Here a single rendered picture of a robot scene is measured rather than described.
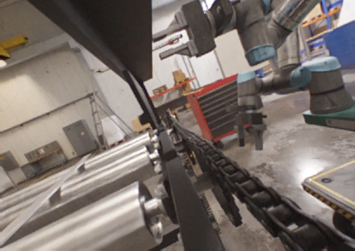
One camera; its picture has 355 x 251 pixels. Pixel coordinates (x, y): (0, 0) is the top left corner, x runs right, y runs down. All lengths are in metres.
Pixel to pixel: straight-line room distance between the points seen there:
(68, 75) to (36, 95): 2.03
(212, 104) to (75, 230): 2.27
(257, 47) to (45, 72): 11.67
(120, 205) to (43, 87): 11.69
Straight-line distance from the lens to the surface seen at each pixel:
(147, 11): 0.29
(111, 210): 0.33
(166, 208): 0.31
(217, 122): 2.50
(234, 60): 4.85
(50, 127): 11.88
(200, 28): 0.52
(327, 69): 0.97
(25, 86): 12.39
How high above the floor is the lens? 1.04
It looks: 9 degrees down
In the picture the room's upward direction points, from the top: 24 degrees counter-clockwise
